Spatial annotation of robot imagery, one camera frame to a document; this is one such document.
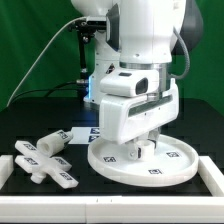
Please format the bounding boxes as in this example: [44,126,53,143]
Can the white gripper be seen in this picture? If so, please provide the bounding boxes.
[99,78,179,158]

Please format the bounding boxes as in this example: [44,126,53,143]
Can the white round table top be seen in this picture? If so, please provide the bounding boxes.
[88,135,199,187]

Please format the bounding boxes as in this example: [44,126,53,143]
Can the white cross-shaped table base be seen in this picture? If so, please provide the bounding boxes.
[15,141,78,189]

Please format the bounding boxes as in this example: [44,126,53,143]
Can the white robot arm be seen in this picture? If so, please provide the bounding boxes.
[71,0,203,160]

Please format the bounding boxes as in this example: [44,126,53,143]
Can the white marker sheet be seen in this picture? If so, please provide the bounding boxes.
[70,127,100,144]

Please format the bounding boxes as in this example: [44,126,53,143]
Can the white left fence block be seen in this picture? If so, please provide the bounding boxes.
[0,155,14,190]

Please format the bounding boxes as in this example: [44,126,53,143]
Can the white front fence rail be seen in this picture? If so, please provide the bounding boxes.
[0,196,224,224]

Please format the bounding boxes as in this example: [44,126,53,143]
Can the white fence rail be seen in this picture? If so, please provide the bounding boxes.
[198,156,224,197]
[0,196,224,224]

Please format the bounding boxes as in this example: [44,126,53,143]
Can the white right fence rail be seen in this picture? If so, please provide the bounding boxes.
[198,156,224,197]

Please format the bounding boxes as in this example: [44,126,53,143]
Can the black cable on table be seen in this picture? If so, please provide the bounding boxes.
[6,79,91,107]

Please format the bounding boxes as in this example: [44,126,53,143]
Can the white camera cable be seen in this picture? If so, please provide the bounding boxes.
[6,16,88,108]

